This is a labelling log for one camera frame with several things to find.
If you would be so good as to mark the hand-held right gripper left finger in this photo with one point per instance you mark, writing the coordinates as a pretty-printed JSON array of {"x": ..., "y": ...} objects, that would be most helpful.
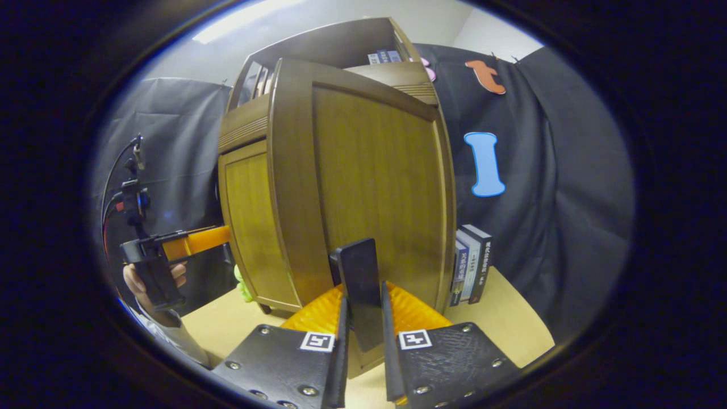
[{"x": 278, "y": 363}]

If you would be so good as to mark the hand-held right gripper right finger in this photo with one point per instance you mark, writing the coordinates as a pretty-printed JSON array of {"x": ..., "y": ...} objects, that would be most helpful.
[{"x": 448, "y": 363}]

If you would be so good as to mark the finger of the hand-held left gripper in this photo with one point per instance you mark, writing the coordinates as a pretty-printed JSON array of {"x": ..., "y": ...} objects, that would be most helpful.
[{"x": 199, "y": 241}]

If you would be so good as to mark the wooden shoe cabinet door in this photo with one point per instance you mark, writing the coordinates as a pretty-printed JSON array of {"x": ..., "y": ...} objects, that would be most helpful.
[
  {"x": 250, "y": 227},
  {"x": 380, "y": 170}
]

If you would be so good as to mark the wooden double-door shoe cabinet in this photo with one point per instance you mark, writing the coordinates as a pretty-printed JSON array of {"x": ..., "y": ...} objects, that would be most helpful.
[{"x": 341, "y": 45}]

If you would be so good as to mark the green toy figure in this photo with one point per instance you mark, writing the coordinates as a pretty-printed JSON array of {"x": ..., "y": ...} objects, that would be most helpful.
[{"x": 243, "y": 287}]

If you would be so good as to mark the blue cover book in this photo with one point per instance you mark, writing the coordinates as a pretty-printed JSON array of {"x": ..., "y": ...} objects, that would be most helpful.
[{"x": 458, "y": 272}]

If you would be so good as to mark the white cover book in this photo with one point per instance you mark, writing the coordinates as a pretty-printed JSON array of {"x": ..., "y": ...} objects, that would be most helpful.
[{"x": 469, "y": 267}]

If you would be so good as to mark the black cover book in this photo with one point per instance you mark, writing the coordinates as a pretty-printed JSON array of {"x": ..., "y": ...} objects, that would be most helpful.
[{"x": 481, "y": 261}]

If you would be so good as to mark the black backdrop cloth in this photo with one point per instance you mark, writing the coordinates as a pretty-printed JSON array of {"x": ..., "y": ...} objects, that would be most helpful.
[{"x": 568, "y": 199}]

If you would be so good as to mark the white upright book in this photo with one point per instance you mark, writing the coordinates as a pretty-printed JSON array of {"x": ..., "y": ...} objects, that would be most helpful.
[{"x": 373, "y": 58}]

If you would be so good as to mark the dark upright book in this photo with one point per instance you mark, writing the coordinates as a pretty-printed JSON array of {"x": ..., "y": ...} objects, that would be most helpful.
[{"x": 384, "y": 57}]

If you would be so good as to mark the blue-grey upright book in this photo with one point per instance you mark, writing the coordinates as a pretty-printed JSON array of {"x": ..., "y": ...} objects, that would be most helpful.
[{"x": 396, "y": 55}]

